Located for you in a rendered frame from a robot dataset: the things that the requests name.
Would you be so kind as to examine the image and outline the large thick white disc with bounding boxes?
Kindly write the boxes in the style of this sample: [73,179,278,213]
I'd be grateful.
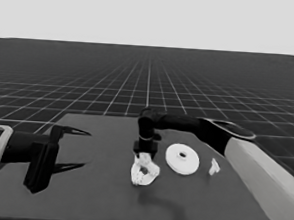
[163,142,202,177]

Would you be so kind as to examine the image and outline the white round carrier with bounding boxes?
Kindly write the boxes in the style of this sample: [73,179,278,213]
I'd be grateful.
[129,155,162,188]

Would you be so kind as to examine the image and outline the small white T-shaped piece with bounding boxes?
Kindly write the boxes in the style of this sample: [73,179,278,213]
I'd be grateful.
[208,157,222,178]

